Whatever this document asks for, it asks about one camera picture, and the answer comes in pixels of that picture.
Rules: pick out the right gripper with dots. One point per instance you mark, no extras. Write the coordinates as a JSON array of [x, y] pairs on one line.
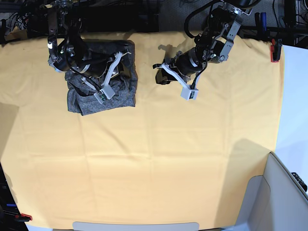
[[96, 65]]

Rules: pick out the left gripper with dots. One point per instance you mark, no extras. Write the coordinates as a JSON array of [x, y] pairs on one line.
[[184, 64]]

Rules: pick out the grey long-sleeve shirt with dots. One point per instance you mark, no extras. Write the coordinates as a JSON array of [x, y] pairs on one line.
[[81, 99]]

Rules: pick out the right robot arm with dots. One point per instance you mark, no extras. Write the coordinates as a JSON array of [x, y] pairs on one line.
[[69, 52]]

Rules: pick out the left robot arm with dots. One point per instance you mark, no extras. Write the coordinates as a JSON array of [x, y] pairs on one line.
[[213, 45]]

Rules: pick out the yellow table cloth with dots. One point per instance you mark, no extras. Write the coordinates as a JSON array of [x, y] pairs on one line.
[[166, 160]]

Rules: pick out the red-black clamp right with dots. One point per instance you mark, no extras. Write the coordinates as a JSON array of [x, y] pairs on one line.
[[275, 49]]

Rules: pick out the red-black clamp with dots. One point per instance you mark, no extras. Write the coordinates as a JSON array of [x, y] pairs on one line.
[[275, 49], [22, 218]]

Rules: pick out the white plastic bin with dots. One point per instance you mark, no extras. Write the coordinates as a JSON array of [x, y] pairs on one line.
[[273, 201]]

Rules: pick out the red-black clamp left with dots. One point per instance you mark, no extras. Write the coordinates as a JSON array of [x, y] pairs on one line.
[[22, 218]]

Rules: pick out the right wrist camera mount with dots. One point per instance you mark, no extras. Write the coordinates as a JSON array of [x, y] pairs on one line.
[[102, 89]]

